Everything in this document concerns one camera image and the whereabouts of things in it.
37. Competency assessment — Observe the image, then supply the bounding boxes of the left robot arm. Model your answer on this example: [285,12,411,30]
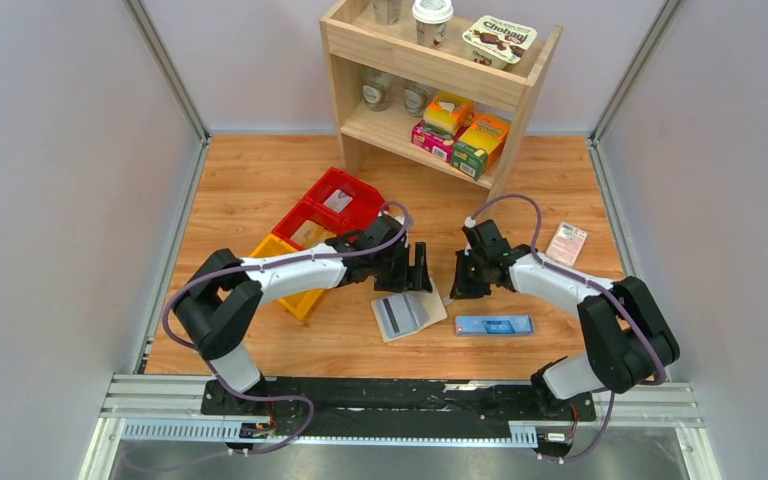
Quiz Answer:
[162,214,433,393]

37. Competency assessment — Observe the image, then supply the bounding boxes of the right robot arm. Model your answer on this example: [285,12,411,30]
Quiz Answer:
[450,219,680,405]

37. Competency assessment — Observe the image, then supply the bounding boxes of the blue gum pack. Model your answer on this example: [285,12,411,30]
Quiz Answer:
[455,315,535,337]

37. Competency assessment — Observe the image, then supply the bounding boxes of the gold sachets in bin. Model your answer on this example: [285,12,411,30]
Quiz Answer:
[290,220,335,250]

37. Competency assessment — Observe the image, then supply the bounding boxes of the red plastic bin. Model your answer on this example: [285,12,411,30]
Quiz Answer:
[304,167,385,229]
[271,199,356,250]

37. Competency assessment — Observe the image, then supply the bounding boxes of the pink snack packet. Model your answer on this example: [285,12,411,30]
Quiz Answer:
[546,222,588,267]

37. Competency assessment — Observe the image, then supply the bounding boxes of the yellow plastic bin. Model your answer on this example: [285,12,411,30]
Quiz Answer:
[248,233,327,323]

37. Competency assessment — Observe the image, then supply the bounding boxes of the green yellow juice carton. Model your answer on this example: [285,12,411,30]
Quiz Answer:
[450,112,510,180]

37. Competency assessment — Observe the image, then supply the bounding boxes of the pink orange juice carton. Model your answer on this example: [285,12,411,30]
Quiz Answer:
[410,91,477,163]

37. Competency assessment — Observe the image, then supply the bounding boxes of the right glass water bottle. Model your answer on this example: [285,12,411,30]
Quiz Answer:
[403,79,435,117]

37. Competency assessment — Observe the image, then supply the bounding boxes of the wooden shelf unit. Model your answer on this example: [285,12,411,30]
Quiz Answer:
[319,0,563,198]

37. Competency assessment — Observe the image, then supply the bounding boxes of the Chobani yogurt cup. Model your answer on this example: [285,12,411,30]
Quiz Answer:
[461,15,537,70]

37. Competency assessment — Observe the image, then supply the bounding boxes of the paper coffee cup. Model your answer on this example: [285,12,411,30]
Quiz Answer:
[411,0,454,48]

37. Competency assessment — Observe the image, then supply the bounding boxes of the metal can on shelf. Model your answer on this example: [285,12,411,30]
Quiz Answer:
[372,0,402,26]

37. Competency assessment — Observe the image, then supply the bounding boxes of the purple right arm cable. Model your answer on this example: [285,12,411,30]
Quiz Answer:
[463,193,670,464]

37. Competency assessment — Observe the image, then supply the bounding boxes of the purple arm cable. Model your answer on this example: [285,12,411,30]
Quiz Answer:
[161,201,414,456]
[463,193,670,464]

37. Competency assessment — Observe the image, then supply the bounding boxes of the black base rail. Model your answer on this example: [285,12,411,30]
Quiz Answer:
[200,377,596,439]

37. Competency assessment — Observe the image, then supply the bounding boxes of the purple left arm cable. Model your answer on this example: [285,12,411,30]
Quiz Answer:
[161,201,414,456]

